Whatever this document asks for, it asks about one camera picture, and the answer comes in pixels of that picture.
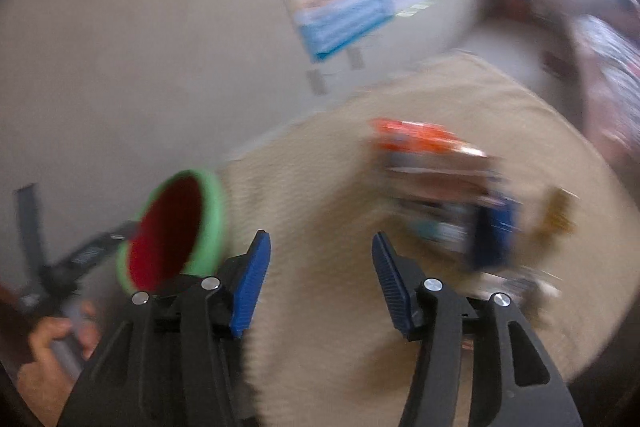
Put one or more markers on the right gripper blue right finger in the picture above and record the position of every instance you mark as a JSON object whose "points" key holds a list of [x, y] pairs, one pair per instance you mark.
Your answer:
{"points": [[515, 382]]}

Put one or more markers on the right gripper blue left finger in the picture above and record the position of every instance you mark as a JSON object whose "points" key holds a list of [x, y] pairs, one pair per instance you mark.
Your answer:
{"points": [[169, 359]]}

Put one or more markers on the dark blue snack wrapper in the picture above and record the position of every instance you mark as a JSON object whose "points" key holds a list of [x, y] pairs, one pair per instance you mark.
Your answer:
{"points": [[493, 236]]}

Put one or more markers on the orange snack wrapper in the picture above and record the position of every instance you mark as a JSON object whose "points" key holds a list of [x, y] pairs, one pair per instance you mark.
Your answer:
{"points": [[413, 137]]}

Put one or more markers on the small gold candy wrapper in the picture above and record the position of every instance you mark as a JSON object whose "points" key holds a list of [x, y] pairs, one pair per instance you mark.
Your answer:
{"points": [[557, 217]]}

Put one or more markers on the silver blue foil bag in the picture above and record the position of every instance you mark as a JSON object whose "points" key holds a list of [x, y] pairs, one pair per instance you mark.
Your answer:
{"points": [[449, 226]]}

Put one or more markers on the pink strawberry milk carton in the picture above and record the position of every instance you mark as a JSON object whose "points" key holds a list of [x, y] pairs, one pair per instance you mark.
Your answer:
{"points": [[525, 286]]}

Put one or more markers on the green red trash bin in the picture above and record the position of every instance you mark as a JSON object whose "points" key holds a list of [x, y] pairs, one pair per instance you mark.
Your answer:
{"points": [[181, 231]]}

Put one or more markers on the person's left hand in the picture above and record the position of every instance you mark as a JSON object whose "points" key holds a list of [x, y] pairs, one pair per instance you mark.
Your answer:
{"points": [[43, 383]]}

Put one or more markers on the beige checkered tablecloth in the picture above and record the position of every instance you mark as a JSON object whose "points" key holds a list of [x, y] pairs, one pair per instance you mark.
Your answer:
{"points": [[322, 349]]}

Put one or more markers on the red shoes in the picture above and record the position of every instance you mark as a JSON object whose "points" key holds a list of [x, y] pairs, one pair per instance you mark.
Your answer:
{"points": [[556, 66]]}

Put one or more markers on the bed with plaid quilt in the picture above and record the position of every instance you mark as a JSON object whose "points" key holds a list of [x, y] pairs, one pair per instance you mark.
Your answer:
{"points": [[608, 70]]}

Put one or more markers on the white wall socket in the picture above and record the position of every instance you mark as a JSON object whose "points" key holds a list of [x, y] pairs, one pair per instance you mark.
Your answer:
{"points": [[355, 58]]}

